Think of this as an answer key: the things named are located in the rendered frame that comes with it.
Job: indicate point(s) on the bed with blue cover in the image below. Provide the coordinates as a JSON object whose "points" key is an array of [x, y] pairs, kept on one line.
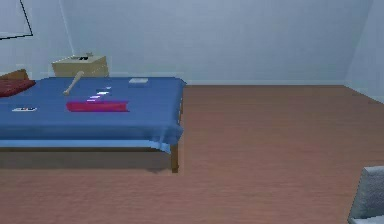
{"points": [[133, 116]]}

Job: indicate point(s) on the red book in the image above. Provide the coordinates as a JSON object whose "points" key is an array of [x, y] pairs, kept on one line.
{"points": [[97, 106]]}

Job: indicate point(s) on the beige bedside cabinet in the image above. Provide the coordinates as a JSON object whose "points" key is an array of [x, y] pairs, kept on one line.
{"points": [[83, 67]]}

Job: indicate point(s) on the small black item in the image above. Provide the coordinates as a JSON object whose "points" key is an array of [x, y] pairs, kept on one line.
{"points": [[83, 58]]}

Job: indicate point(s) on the beige baseball bat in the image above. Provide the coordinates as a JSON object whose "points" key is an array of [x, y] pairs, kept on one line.
{"points": [[74, 83]]}

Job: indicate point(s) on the dark red pillow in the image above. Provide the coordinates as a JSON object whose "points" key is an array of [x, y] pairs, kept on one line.
{"points": [[13, 86]]}

